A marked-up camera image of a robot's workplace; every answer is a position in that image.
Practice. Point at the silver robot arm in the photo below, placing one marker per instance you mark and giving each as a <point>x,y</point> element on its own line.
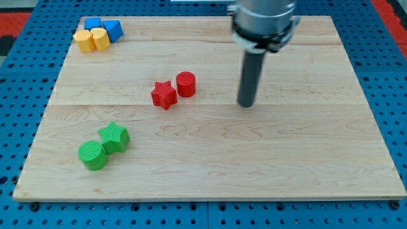
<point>260,26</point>

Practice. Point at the red star block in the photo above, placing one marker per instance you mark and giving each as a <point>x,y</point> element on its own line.
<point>164,95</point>

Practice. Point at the green star block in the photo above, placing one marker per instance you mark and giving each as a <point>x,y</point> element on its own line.
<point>114,138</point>

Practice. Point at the yellow heart block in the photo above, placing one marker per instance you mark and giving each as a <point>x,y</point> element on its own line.
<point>100,38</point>

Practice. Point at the red cylinder block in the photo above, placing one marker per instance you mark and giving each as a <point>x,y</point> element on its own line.
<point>186,84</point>

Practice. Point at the light wooden board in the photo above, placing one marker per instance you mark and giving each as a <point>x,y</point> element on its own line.
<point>309,136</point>

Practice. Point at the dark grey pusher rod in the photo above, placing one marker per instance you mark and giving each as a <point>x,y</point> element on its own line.
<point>250,75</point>

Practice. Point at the green cylinder block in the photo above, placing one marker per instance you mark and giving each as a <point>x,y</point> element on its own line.
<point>92,155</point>

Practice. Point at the blue triangle block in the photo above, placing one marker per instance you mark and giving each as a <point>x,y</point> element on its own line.
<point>114,29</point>

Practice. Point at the yellow hexagon block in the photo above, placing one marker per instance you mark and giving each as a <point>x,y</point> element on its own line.
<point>84,40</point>

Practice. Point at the blue cube block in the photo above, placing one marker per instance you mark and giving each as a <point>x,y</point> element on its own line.
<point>91,23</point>

